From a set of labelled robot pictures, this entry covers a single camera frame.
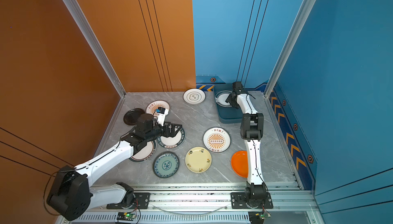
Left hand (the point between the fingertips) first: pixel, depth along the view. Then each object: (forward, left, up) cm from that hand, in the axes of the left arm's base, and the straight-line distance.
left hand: (177, 123), depth 82 cm
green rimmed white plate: (+37, -28, -18) cm, 50 cm away
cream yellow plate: (-13, -11, -18) cm, 25 cm away
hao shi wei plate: (-4, +4, -16) cm, 17 cm away
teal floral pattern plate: (-16, +7, -17) cm, 25 cm away
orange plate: (-13, -36, -22) cm, 44 cm away
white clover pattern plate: (+36, -7, -17) cm, 41 cm away
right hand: (+30, -35, -16) cm, 49 cm away
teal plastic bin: (+21, -31, -21) cm, 44 cm away
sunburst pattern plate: (+25, +25, -17) cm, 39 cm away
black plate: (+18, +38, -20) cm, 47 cm away
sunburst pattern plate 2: (-1, -23, -17) cm, 28 cm away
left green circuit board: (-40, +22, -19) cm, 49 cm away
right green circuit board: (-39, -42, -17) cm, 60 cm away
